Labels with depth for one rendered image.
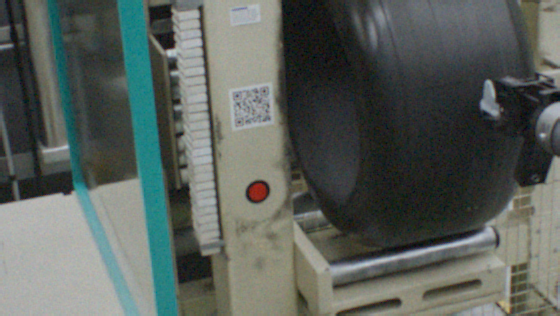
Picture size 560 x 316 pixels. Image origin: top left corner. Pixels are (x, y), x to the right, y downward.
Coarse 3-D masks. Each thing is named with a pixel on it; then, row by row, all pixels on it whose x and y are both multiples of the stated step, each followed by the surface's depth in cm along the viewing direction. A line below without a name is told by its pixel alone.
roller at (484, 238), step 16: (432, 240) 204; (448, 240) 204; (464, 240) 205; (480, 240) 205; (496, 240) 206; (352, 256) 200; (368, 256) 200; (384, 256) 201; (400, 256) 201; (416, 256) 202; (432, 256) 203; (448, 256) 204; (336, 272) 198; (352, 272) 199; (368, 272) 200; (384, 272) 201
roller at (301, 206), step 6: (300, 192) 225; (306, 192) 225; (294, 198) 223; (300, 198) 223; (306, 198) 223; (312, 198) 224; (294, 204) 223; (300, 204) 223; (306, 204) 223; (312, 204) 224; (294, 210) 223; (300, 210) 223; (306, 210) 224; (312, 210) 224; (318, 210) 225; (294, 216) 225
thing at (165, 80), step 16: (160, 32) 234; (160, 48) 225; (160, 64) 225; (176, 64) 238; (160, 80) 228; (176, 80) 225; (160, 96) 232; (176, 96) 228; (160, 112) 235; (176, 112) 228; (160, 128) 239; (176, 128) 230; (160, 144) 242; (176, 144) 231; (176, 160) 231; (176, 176) 233
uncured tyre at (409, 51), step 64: (320, 0) 222; (384, 0) 178; (448, 0) 179; (512, 0) 184; (320, 64) 229; (384, 64) 176; (448, 64) 177; (512, 64) 180; (320, 128) 229; (384, 128) 178; (448, 128) 178; (320, 192) 211; (384, 192) 184; (448, 192) 185; (512, 192) 192
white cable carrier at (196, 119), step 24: (192, 24) 180; (192, 48) 182; (192, 72) 184; (192, 96) 185; (192, 120) 187; (192, 144) 189; (192, 168) 191; (192, 192) 197; (192, 216) 199; (216, 216) 195; (216, 240) 197
